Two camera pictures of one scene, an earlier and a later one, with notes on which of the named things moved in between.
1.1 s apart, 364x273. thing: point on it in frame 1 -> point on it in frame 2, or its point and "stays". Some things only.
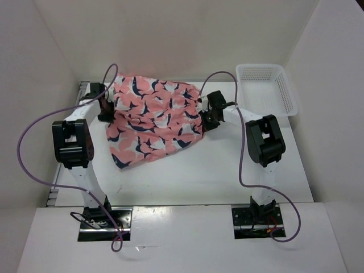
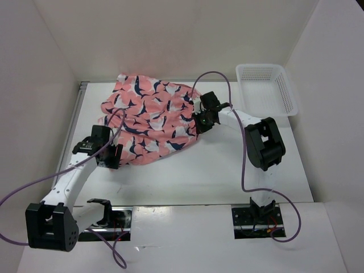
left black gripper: (110, 118) -> (114, 162)
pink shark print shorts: (151, 117) stays
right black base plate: (245, 227) stays
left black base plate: (96, 225) stays
